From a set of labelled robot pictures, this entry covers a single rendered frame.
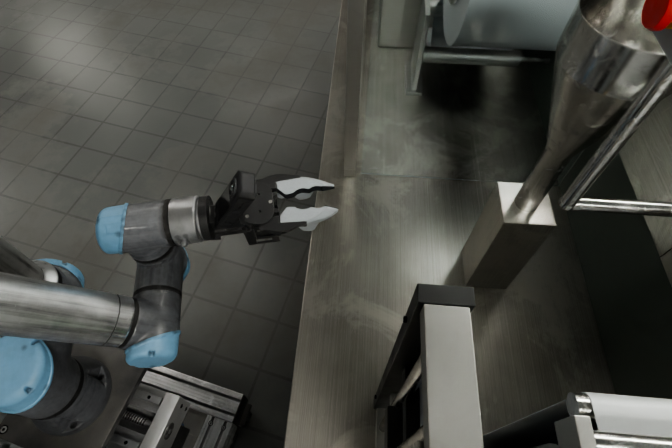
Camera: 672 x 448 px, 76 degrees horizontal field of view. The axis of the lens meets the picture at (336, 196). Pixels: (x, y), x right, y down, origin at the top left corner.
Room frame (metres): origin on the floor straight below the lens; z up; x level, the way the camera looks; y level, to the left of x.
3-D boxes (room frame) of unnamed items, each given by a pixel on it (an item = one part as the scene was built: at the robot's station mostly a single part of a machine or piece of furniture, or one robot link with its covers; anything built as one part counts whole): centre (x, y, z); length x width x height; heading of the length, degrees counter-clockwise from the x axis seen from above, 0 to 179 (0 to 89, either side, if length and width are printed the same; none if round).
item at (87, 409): (0.18, 0.55, 0.87); 0.15 x 0.15 x 0.10
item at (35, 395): (0.19, 0.55, 0.98); 0.13 x 0.12 x 0.14; 9
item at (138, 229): (0.35, 0.31, 1.21); 0.11 x 0.08 x 0.09; 99
